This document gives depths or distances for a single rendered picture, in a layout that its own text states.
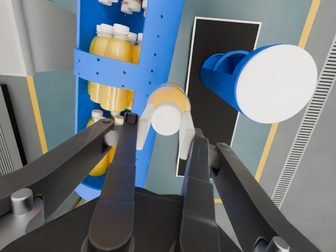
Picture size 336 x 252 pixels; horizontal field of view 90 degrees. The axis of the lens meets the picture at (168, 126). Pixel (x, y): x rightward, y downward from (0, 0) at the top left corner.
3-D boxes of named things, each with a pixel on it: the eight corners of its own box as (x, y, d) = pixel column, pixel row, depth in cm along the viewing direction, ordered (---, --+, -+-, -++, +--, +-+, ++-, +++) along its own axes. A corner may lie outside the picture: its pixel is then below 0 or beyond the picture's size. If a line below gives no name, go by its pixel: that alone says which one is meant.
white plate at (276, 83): (333, 84, 59) (330, 84, 60) (287, 24, 53) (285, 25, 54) (267, 137, 67) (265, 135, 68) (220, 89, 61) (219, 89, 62)
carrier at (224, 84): (241, 70, 142) (218, 45, 135) (332, 84, 60) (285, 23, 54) (215, 95, 150) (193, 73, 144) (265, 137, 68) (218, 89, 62)
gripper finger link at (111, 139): (131, 151, 14) (94, 144, 13) (141, 129, 18) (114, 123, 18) (133, 135, 13) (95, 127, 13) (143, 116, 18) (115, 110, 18)
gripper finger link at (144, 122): (141, 151, 16) (133, 149, 15) (150, 125, 22) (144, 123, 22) (147, 121, 14) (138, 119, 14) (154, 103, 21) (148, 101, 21)
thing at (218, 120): (175, 168, 197) (175, 176, 183) (192, 20, 143) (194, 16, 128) (219, 172, 197) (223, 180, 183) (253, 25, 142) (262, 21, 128)
